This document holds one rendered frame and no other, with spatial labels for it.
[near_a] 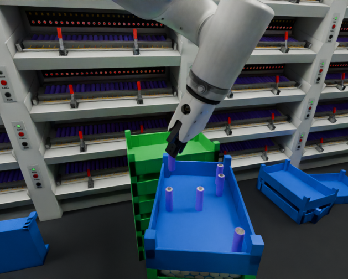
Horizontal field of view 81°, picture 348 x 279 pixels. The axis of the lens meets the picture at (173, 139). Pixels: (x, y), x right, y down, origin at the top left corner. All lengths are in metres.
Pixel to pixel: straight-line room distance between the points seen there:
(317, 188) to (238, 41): 1.08
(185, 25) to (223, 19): 0.10
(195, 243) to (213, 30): 0.40
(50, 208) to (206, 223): 0.84
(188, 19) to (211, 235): 0.43
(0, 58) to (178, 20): 0.68
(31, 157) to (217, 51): 0.88
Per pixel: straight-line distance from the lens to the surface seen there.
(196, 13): 0.44
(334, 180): 1.65
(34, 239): 0.97
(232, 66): 0.36
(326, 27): 1.31
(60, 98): 0.99
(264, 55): 1.10
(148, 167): 0.65
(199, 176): 0.65
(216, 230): 0.50
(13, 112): 0.98
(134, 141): 0.82
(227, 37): 0.35
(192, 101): 0.38
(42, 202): 1.17
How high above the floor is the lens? 0.78
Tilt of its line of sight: 25 degrees down
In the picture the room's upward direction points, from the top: straight up
